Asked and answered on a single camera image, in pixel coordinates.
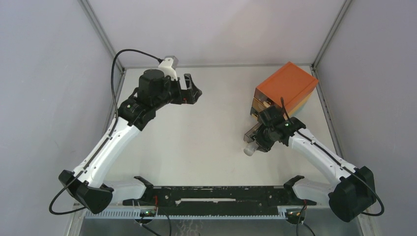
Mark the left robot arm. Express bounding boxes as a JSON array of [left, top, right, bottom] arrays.
[[59, 69, 202, 214]]

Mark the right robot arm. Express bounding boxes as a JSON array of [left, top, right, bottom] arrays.
[[284, 117, 382, 222]]

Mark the left black cable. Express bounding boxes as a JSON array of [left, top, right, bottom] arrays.
[[49, 49, 164, 216]]

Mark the orange clear drawer organizer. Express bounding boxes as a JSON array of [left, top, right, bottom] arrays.
[[243, 62, 319, 143]]

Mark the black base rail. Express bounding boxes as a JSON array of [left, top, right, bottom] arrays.
[[122, 186, 316, 217]]

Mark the clear small bottle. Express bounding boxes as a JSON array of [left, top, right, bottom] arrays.
[[243, 142, 259, 156]]

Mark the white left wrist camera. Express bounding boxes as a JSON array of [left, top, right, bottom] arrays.
[[158, 56, 179, 81]]

